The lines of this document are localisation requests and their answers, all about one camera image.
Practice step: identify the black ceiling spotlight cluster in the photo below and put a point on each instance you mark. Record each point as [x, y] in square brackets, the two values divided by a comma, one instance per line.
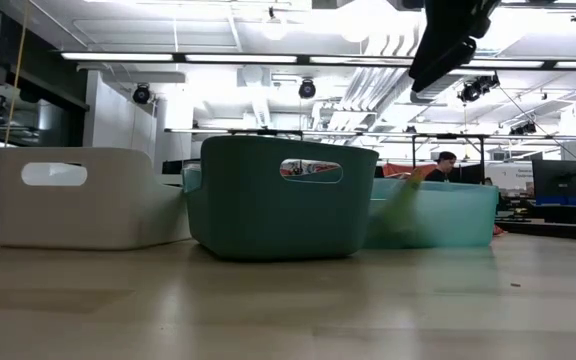
[478, 87]

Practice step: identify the translucent green plastic bin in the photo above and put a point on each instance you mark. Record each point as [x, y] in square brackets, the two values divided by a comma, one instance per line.
[458, 215]

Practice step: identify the overhead light bar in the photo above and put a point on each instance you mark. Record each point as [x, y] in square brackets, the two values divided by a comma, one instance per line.
[240, 58]
[268, 132]

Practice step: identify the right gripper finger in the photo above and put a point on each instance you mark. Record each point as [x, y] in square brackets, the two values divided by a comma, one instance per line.
[443, 65]

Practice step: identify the black computer monitor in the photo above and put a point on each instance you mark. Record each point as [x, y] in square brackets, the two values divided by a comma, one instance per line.
[558, 177]

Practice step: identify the person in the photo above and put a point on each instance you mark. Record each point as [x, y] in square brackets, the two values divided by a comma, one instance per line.
[440, 172]

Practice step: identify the red fabric banner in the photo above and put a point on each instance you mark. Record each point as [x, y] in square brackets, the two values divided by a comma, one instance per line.
[398, 170]

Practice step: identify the teal plastic bin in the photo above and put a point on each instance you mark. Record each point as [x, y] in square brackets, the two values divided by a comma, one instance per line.
[248, 215]

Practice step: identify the white plastic bin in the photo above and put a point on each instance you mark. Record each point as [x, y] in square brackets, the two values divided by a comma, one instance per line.
[108, 215]

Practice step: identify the yellow candy pack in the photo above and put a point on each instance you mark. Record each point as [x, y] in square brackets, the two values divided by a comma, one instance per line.
[405, 205]

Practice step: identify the black aluminium rig frame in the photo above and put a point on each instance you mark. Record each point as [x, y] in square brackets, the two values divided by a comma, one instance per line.
[558, 230]

